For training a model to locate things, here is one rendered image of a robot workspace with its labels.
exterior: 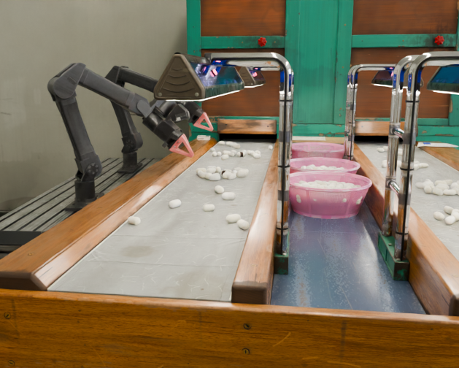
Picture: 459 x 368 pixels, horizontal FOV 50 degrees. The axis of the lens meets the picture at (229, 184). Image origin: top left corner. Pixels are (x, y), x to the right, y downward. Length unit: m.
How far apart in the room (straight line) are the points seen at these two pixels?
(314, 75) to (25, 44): 2.03
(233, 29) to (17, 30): 1.68
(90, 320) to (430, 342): 0.51
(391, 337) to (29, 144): 3.22
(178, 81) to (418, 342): 0.52
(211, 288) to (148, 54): 2.72
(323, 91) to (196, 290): 1.83
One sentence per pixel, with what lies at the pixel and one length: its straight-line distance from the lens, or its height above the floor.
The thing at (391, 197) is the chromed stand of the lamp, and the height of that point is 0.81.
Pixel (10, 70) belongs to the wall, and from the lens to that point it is 3.72.
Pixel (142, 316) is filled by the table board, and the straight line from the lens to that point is 0.79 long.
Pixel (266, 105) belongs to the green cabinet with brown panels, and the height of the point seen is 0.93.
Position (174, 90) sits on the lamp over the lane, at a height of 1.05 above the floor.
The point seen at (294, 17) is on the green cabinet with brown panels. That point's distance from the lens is 2.51.
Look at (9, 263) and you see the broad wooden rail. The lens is 0.92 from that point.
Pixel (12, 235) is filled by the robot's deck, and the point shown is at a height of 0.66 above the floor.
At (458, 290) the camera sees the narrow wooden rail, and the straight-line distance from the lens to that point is 0.82.
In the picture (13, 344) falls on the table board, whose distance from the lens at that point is 0.91.
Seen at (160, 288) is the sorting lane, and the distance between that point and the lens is 0.82.
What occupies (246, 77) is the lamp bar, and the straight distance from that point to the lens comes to 1.73.
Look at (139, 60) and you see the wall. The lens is 3.42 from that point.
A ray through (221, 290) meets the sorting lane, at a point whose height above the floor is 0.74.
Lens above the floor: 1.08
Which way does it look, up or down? 13 degrees down
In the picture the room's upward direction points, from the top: straight up
